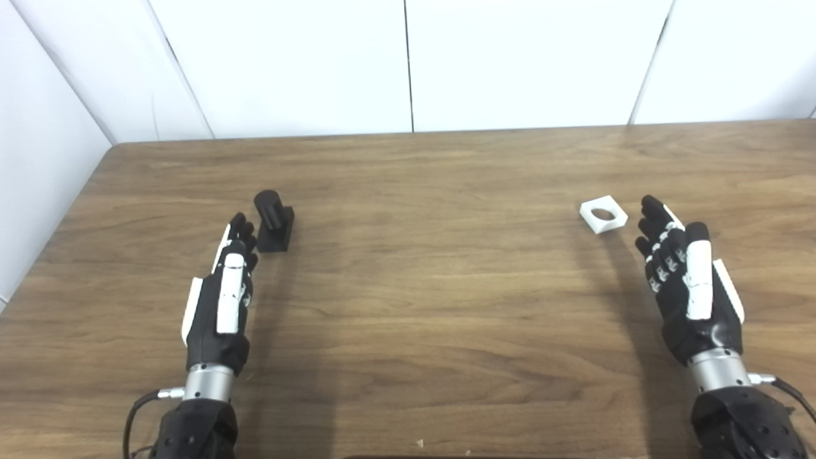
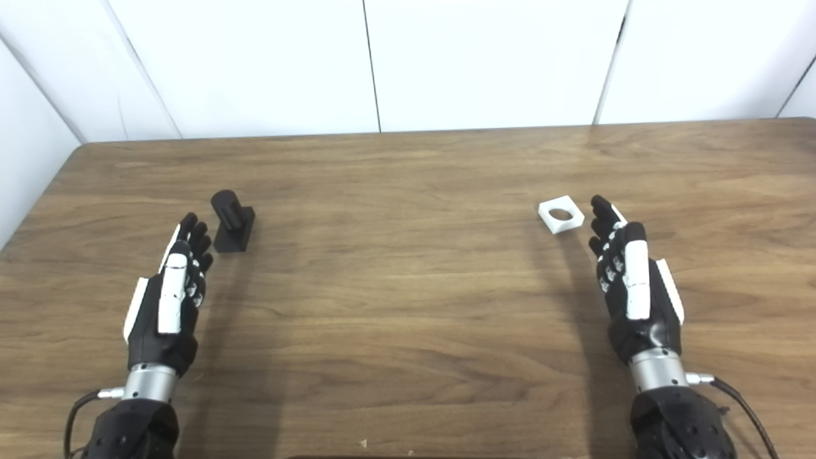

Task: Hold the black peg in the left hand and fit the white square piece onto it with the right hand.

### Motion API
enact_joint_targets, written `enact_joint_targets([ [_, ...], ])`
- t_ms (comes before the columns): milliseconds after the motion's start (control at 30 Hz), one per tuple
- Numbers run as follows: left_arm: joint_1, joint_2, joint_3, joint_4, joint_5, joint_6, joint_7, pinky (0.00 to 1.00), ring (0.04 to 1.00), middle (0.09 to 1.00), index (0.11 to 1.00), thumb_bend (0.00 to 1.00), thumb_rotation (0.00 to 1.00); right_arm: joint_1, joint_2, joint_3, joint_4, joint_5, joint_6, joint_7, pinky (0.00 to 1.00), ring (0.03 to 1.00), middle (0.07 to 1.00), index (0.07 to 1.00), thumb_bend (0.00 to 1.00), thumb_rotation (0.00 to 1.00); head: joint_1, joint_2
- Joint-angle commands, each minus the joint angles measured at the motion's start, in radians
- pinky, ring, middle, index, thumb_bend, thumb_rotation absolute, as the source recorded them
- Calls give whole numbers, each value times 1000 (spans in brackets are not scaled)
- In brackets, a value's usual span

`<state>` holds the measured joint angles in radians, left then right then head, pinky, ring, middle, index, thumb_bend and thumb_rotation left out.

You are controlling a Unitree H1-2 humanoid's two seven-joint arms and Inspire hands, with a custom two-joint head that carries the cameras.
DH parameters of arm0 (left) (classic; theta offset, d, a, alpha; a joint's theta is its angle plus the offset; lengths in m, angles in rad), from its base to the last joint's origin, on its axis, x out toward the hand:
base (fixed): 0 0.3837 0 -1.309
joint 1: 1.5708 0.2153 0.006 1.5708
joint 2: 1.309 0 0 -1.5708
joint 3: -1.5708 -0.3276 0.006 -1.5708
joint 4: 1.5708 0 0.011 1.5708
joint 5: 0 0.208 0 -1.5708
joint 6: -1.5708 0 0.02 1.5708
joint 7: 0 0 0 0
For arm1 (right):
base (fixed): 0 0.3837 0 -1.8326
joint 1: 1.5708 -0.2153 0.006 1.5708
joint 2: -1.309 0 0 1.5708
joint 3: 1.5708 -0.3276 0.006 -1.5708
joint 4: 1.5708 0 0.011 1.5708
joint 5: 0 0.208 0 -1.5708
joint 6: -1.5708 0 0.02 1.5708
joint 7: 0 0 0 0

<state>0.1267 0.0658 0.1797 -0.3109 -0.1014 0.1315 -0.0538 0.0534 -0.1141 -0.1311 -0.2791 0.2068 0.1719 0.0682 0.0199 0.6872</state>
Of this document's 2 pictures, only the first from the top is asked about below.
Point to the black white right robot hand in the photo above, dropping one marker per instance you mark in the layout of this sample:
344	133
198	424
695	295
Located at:
698	287

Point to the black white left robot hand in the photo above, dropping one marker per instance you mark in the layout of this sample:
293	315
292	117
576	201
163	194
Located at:
213	319

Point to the black peg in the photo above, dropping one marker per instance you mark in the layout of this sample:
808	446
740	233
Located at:
273	220

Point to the white square piece with hole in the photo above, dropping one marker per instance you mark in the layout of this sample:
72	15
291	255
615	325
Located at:
593	220

